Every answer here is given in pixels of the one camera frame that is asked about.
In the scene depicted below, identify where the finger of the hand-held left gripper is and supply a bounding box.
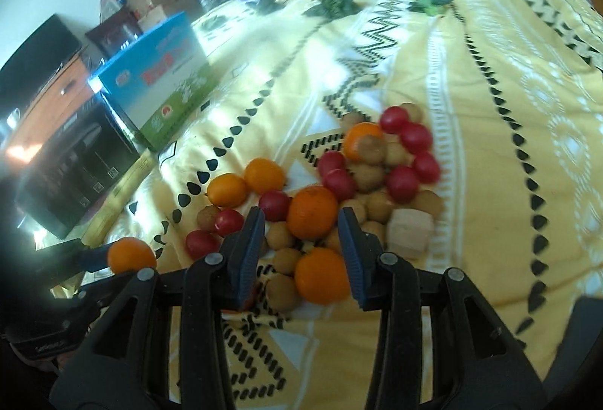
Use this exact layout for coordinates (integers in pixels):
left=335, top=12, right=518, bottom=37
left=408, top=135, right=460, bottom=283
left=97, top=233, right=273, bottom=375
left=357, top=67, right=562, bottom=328
left=37, top=238, right=114, bottom=281
left=70, top=271, right=142, bottom=317

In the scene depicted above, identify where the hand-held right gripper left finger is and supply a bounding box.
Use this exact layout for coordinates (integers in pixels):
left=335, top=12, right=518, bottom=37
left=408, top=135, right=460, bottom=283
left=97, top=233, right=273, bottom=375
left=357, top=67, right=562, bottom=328
left=75, top=207, right=266, bottom=410

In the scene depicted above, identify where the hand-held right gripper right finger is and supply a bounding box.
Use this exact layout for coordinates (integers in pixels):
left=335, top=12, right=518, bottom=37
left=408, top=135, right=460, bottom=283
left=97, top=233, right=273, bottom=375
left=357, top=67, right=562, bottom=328
left=338, top=207, right=533, bottom=410

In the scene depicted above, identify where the black compartment tray box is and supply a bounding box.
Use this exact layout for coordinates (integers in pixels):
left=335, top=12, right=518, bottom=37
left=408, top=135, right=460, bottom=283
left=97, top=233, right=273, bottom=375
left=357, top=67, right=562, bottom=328
left=14, top=99, right=142, bottom=239

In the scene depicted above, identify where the beige wooden block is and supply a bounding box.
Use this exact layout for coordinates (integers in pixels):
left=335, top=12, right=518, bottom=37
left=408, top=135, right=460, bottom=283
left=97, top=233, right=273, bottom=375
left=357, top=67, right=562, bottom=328
left=386, top=208, right=435, bottom=259

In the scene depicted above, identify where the small oval orange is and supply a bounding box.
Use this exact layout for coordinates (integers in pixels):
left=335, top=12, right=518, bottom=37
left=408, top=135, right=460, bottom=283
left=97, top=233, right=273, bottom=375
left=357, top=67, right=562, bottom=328
left=244, top=158, right=287, bottom=195
left=206, top=173, right=250, bottom=207

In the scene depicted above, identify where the pile of brown longans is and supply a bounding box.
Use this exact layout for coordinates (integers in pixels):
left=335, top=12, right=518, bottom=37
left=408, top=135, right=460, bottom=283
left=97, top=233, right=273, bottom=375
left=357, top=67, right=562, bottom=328
left=197, top=103, right=444, bottom=312

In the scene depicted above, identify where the wooden cabinet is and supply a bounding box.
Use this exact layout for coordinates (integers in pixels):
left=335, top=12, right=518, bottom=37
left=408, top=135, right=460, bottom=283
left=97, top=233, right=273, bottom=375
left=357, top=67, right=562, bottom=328
left=0, top=47, right=102, bottom=166

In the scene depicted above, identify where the blue and green carton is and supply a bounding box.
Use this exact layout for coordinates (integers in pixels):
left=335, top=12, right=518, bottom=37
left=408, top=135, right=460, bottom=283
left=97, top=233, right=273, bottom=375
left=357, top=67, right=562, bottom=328
left=89, top=11, right=221, bottom=151

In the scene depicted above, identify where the yellow patterned blanket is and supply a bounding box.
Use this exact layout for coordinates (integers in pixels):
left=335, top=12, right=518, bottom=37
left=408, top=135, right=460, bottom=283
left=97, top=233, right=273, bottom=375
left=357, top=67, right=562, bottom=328
left=82, top=0, right=603, bottom=410

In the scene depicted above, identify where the black television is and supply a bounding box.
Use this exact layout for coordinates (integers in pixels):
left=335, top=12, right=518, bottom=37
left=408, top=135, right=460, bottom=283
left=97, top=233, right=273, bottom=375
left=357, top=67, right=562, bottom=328
left=0, top=14, right=83, bottom=86

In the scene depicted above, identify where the dark brown box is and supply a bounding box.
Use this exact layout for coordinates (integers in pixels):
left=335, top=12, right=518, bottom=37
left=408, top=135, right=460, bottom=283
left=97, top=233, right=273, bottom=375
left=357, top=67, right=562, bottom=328
left=85, top=9, right=142, bottom=57

